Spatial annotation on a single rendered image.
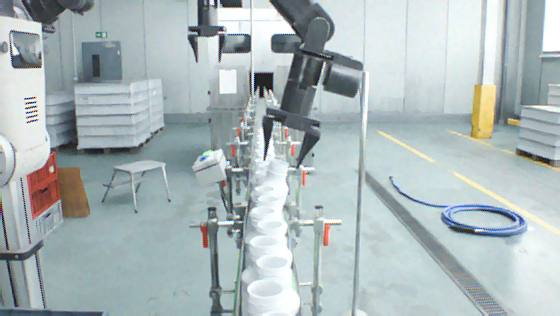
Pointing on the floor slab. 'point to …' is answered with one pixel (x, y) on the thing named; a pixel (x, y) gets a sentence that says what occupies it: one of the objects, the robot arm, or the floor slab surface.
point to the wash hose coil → (475, 209)
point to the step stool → (135, 177)
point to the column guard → (483, 111)
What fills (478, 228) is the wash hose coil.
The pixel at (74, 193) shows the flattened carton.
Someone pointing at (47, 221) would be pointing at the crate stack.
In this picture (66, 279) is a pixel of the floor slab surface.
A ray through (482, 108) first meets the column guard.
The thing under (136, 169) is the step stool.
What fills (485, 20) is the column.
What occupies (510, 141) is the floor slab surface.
